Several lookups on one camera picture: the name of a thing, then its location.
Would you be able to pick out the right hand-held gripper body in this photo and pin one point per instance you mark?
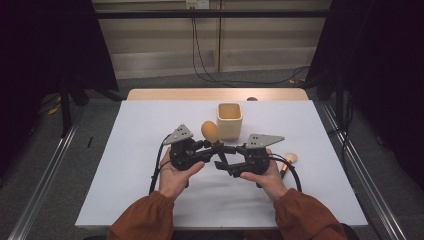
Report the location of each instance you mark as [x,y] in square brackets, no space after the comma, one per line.
[256,160]

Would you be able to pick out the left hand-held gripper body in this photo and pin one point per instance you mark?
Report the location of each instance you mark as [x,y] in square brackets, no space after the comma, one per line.
[185,156]

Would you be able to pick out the round-head makeup brush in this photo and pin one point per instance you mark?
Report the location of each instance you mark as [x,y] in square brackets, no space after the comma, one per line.
[210,131]

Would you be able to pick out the cream square cup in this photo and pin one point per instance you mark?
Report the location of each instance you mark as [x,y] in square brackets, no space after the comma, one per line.
[230,128]

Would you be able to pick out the flat-head makeup brush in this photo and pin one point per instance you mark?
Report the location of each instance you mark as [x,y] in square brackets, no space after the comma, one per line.
[291,157]

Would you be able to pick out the person's right hand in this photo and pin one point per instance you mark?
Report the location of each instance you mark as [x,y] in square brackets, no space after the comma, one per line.
[266,183]

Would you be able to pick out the person's left hand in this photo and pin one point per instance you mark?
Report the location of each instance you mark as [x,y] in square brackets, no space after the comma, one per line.
[175,180]

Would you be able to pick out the white table sheet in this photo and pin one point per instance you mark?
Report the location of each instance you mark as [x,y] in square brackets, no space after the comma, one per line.
[140,166]

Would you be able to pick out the wooden table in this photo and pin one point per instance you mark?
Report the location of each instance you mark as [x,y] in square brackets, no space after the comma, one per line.
[186,94]

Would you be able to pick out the small black floor item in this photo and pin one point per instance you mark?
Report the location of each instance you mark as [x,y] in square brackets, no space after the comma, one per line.
[90,142]

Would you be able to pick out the black metal stand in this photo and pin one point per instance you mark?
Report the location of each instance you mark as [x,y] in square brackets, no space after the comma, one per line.
[339,100]
[65,110]

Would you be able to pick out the black horizontal bar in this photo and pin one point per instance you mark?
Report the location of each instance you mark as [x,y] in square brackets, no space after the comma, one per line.
[166,14]

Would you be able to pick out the yellow floor tape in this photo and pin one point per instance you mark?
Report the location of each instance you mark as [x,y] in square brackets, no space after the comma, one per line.
[53,110]

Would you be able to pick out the black curtain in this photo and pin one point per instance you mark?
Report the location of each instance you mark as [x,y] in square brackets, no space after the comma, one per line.
[33,50]
[383,66]

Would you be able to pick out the metal floor rail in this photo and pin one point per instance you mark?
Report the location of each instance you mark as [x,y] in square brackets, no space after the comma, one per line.
[43,186]
[370,186]

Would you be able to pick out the white wall socket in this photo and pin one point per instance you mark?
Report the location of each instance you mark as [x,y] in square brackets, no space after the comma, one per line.
[197,4]

